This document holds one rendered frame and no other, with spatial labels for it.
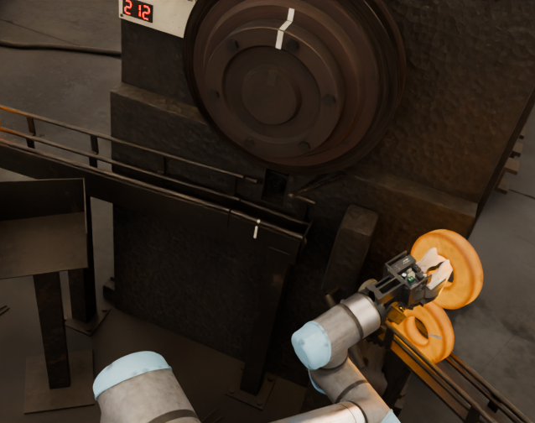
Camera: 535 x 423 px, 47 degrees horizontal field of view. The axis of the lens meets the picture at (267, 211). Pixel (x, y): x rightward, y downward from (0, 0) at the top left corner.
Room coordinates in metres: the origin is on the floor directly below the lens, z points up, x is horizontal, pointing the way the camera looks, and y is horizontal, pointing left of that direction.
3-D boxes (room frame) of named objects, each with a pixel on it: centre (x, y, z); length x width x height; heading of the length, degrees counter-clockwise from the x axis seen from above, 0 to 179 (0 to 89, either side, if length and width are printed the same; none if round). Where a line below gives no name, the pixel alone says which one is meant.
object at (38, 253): (1.04, 0.55, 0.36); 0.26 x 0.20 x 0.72; 111
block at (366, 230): (1.14, -0.22, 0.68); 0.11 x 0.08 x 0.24; 166
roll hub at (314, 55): (1.09, 0.03, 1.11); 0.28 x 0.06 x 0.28; 76
